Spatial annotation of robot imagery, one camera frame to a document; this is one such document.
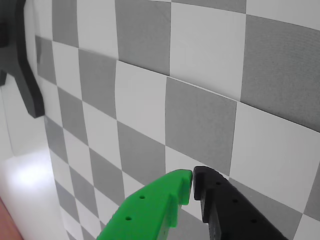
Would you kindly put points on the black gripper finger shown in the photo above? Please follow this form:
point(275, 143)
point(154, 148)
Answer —
point(230, 212)

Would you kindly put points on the black curved bracket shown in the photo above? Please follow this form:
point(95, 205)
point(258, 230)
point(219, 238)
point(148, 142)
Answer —
point(25, 75)

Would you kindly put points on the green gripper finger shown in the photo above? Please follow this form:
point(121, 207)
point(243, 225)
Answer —
point(147, 207)

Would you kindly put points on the grey white checkered mat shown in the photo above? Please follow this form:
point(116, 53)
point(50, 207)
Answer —
point(200, 112)

